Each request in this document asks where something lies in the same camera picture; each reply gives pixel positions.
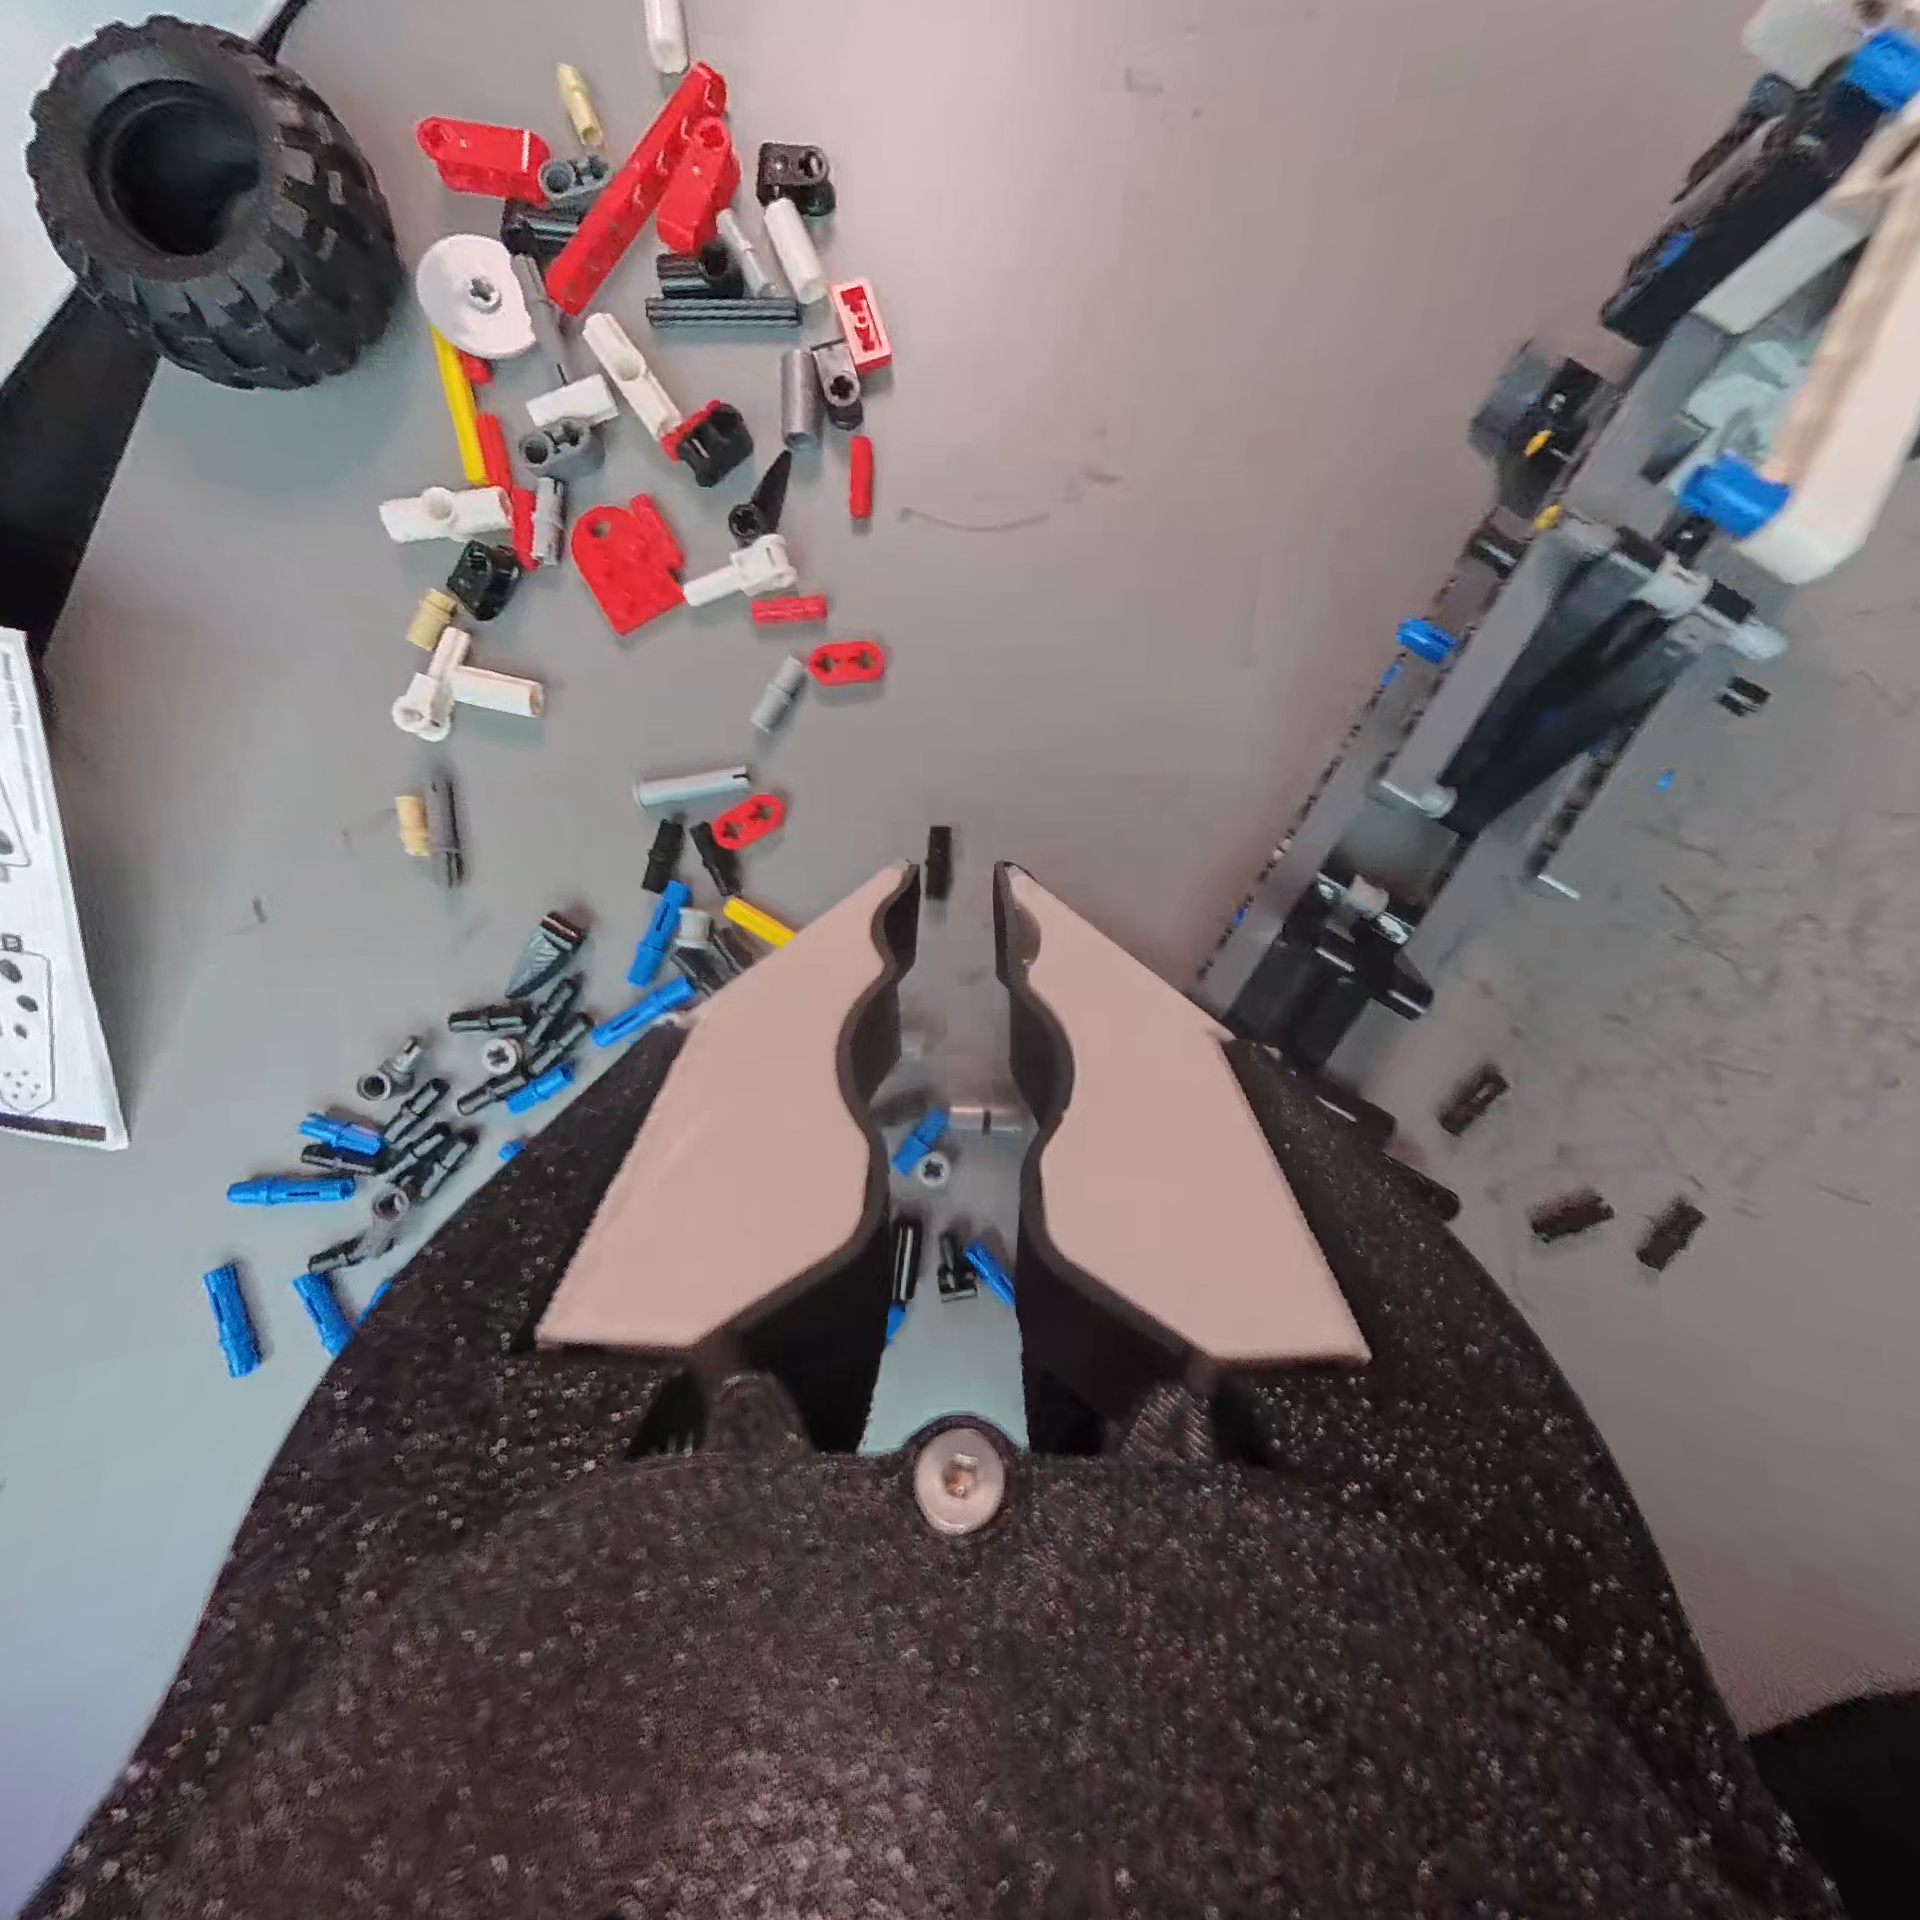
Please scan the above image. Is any pile of blue black pins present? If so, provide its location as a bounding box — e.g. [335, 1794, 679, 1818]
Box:
[201, 823, 1037, 1379]

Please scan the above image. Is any black tan pin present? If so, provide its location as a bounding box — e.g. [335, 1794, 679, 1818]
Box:
[394, 778, 472, 890]

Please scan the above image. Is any black rubber toy tyre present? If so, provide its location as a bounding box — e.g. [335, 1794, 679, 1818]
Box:
[28, 15, 404, 392]

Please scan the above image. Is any partly built toy truck chassis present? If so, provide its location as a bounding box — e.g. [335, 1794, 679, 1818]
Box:
[1192, 0, 1920, 1075]

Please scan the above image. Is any pile of red white pieces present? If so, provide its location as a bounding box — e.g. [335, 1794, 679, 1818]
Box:
[375, 0, 898, 856]

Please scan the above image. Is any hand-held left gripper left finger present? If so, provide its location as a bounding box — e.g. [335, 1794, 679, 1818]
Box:
[536, 859, 923, 1453]

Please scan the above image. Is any printed sticker sheet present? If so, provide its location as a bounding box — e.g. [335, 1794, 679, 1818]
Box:
[0, 627, 129, 1154]

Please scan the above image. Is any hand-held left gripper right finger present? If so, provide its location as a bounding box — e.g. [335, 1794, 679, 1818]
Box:
[992, 862, 1373, 1453]

